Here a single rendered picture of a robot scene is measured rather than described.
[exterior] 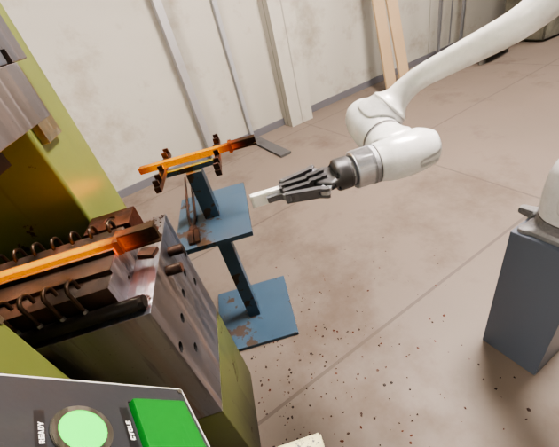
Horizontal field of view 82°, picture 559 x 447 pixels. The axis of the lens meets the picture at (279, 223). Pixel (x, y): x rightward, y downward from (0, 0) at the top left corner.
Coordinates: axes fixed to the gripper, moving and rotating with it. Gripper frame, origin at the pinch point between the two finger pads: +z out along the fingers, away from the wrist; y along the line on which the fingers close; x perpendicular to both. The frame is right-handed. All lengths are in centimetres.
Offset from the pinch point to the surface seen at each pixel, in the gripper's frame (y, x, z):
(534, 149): 119, -100, -202
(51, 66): 255, 25, 129
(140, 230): -1.3, 2.1, 28.2
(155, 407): -42.0, 2.4, 20.3
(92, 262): -3.7, -0.7, 39.8
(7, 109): -3.9, 31.4, 35.0
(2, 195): 23, 10, 64
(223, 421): -16, -58, 31
